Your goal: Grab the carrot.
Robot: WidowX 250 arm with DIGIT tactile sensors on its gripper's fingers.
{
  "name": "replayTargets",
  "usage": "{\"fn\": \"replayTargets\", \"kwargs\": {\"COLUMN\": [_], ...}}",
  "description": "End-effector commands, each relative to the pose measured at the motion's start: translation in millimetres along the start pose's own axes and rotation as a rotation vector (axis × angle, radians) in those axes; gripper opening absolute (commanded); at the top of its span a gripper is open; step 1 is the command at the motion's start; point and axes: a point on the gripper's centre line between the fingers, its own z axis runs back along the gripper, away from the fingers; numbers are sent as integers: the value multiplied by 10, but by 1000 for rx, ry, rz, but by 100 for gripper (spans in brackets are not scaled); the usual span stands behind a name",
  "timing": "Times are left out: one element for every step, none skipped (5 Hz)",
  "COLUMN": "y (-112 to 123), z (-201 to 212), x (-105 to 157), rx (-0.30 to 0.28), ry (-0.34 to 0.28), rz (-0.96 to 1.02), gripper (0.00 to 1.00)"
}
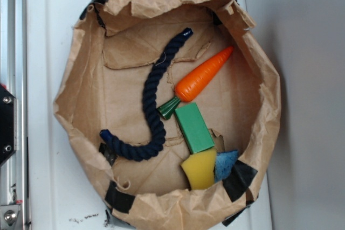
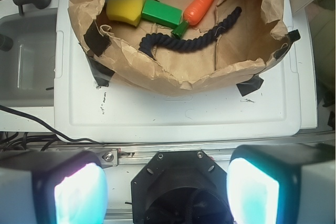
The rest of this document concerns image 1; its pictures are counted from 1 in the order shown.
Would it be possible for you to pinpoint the orange toy carrot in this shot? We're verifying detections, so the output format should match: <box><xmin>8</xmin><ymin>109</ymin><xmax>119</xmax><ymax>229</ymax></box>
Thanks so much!
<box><xmin>157</xmin><ymin>46</ymin><xmax>234</xmax><ymax>120</ymax></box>

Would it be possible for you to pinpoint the green rectangular block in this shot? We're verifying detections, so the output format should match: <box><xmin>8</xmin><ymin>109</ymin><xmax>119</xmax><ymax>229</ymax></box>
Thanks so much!
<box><xmin>175</xmin><ymin>103</ymin><xmax>215</xmax><ymax>154</ymax></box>

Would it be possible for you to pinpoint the yellow and blue sponge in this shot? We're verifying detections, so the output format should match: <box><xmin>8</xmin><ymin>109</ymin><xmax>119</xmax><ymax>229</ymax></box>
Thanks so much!
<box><xmin>181</xmin><ymin>148</ymin><xmax>239</xmax><ymax>190</ymax></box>

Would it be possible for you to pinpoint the brown paper bag bin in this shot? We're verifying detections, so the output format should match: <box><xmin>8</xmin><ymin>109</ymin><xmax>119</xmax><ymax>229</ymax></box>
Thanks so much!
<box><xmin>54</xmin><ymin>0</ymin><xmax>281</xmax><ymax>229</ymax></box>

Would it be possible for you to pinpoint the dark blue rope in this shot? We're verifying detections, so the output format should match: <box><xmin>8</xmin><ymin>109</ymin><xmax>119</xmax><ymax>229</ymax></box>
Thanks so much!
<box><xmin>99</xmin><ymin>27</ymin><xmax>194</xmax><ymax>162</ymax></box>

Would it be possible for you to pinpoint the black mounting bracket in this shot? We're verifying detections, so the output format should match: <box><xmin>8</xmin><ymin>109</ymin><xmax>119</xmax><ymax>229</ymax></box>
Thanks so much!
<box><xmin>0</xmin><ymin>84</ymin><xmax>17</xmax><ymax>166</ymax></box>

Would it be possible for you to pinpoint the aluminium frame rail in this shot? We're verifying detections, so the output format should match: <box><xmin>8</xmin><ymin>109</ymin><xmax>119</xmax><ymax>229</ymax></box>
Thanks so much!
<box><xmin>1</xmin><ymin>0</ymin><xmax>31</xmax><ymax>229</ymax></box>

